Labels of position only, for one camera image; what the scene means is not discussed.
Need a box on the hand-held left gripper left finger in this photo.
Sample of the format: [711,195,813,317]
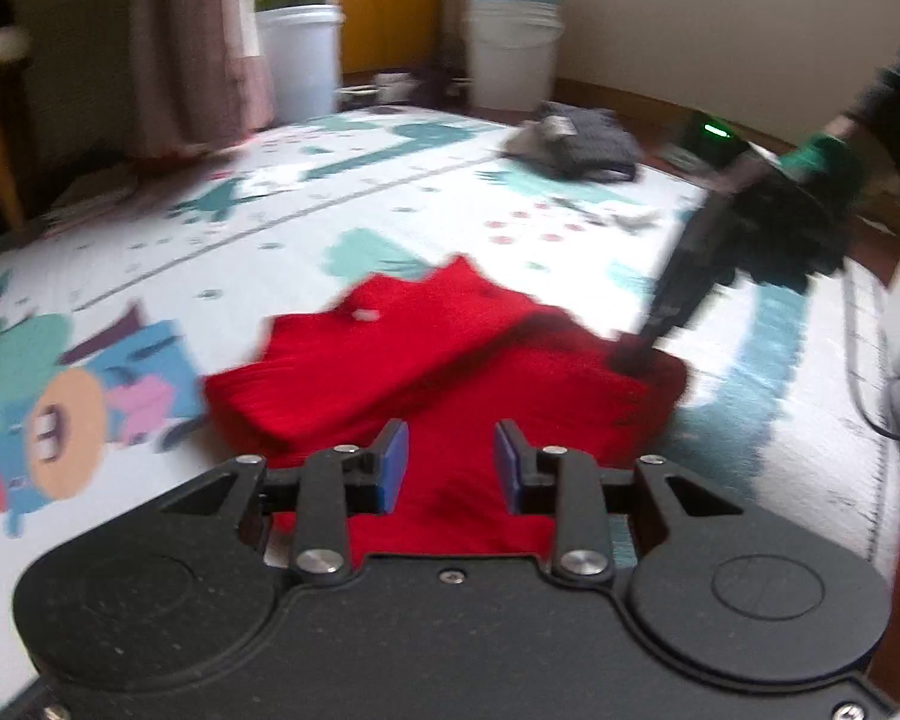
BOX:
[161,418,410,583]

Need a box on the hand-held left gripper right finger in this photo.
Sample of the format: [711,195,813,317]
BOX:
[493,418,744,583]

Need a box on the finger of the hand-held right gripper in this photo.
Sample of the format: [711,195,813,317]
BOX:
[606,317,670,377]

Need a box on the red knit sweater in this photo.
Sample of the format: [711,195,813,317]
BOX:
[202,255,692,569]

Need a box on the person's right hand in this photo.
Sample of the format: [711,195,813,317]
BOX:
[733,131,869,295]

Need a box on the small white cloth scrap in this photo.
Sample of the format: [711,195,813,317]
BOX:
[606,208,662,235]

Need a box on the dark device green light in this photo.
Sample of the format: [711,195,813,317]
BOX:
[664,111,747,170]

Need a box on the dark striped folded garment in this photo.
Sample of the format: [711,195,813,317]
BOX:
[536,100,641,183]

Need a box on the beige folded cloth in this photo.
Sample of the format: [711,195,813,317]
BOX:
[504,123,565,160]

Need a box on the white bucket teal rim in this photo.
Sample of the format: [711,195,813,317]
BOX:
[460,0,569,113]

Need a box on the colourful printed play mat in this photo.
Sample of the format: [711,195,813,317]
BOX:
[0,105,900,720]

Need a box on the orange wooden door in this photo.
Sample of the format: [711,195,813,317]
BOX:
[340,0,445,77]

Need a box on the stack of papers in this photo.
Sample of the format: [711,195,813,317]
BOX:
[43,169,145,230]

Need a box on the white plant pot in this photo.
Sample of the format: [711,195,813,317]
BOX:
[257,4,344,125]

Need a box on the beige curtain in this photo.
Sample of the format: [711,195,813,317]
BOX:
[130,0,280,160]

